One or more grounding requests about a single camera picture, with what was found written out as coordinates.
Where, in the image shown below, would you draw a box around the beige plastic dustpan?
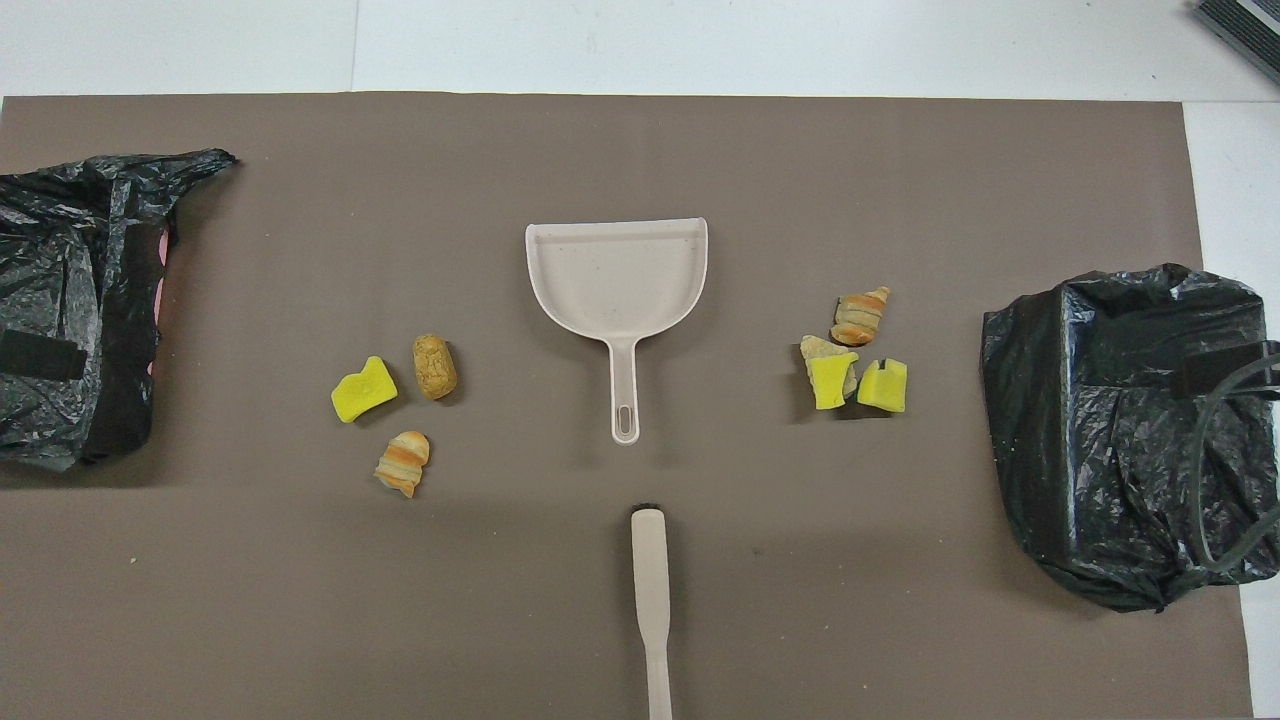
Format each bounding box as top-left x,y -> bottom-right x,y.
525,217 -> 709,446

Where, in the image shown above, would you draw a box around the pale biscuit piece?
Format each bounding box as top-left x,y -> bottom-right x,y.
800,335 -> 859,401

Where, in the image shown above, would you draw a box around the yellow sponge with green base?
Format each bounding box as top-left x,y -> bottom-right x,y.
809,352 -> 860,411

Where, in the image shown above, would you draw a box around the brown potato-shaped bread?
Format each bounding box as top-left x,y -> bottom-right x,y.
413,334 -> 459,401

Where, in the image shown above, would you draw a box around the beige brush with black bristles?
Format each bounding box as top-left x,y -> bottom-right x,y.
630,505 -> 675,720

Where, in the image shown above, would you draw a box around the pointed striped croissant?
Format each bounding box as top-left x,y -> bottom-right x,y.
830,287 -> 891,347

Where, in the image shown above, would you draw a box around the notched yellow sponge piece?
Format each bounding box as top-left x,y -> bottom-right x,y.
857,358 -> 909,414

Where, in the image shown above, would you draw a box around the stubby striped croissant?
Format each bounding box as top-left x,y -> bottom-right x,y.
374,431 -> 431,499

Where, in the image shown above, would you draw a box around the yellow sponge chunk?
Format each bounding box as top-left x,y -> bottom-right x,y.
331,356 -> 399,424

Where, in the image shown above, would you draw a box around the black plastic trash bag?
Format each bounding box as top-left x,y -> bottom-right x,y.
0,149 -> 239,472
981,263 -> 1280,613

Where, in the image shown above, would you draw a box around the pink bin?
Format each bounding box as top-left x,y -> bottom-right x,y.
148,228 -> 173,379

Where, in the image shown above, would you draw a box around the brown paper table mat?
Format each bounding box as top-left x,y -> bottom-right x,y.
0,92 -> 1253,720

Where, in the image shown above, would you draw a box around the dark ribbed device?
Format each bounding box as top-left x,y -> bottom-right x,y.
1192,0 -> 1280,86

